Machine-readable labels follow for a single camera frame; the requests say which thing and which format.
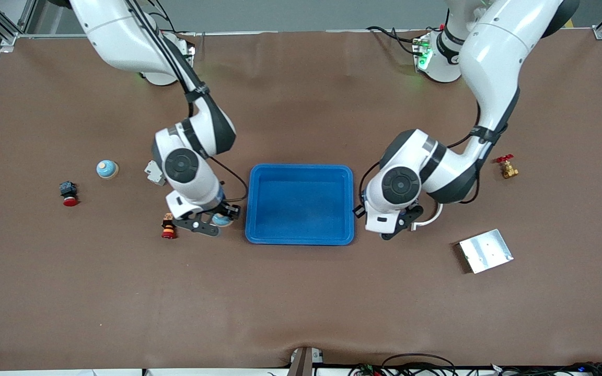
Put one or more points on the blue plastic tray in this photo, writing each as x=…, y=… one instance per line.
x=301, y=209

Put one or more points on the white curved plastic bracket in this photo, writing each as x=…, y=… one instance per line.
x=426, y=222

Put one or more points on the brown paper table cover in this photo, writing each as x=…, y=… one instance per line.
x=301, y=303

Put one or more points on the silver metal plate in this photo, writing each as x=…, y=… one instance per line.
x=485, y=251

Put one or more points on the white circuit breaker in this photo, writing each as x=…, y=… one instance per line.
x=150, y=172

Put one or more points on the metal clamp bracket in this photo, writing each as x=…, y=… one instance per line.
x=303, y=363

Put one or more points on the red button orange yellow body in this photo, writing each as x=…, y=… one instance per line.
x=168, y=226

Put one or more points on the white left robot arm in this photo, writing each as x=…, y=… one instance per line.
x=494, y=57

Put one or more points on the red mushroom button black body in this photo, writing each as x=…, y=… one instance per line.
x=69, y=193

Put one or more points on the blue call bell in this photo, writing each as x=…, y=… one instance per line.
x=222, y=220
x=107, y=168

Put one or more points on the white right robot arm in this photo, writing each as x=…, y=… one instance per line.
x=123, y=36

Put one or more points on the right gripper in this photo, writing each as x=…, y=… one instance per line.
x=226, y=209

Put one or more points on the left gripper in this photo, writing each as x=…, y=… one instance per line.
x=358, y=211

